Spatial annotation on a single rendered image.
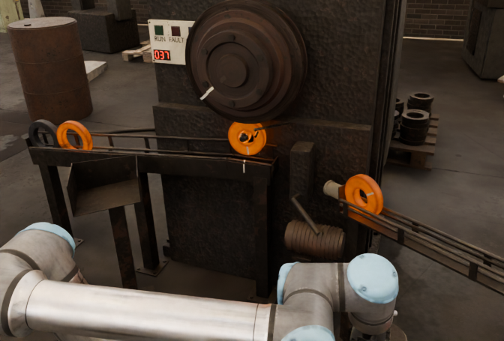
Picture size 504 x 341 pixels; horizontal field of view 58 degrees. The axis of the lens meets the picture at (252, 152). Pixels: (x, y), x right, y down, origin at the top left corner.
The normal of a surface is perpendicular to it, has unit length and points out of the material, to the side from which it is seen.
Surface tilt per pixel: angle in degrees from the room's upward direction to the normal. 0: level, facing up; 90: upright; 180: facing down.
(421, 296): 0
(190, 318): 34
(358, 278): 19
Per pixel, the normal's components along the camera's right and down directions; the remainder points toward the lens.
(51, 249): 0.83, -0.48
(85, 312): -0.10, -0.26
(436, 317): -0.02, -0.90
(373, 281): -0.05, -0.71
